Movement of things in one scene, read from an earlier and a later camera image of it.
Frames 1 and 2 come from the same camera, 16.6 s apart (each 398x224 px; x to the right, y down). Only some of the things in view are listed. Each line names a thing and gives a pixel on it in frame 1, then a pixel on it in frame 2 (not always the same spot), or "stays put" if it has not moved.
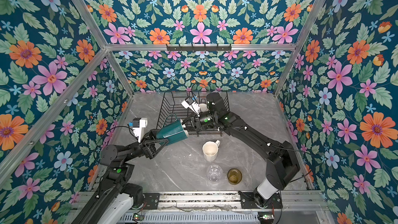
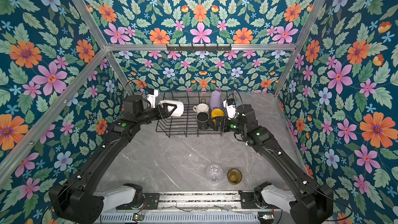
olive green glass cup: [234, 176] stays put
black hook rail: [198, 47] stays put
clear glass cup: [214, 173] stays put
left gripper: [148, 150] → [164, 112]
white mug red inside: [203, 107] stays put
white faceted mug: [210, 149] → [179, 111]
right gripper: [199, 126] → [226, 121]
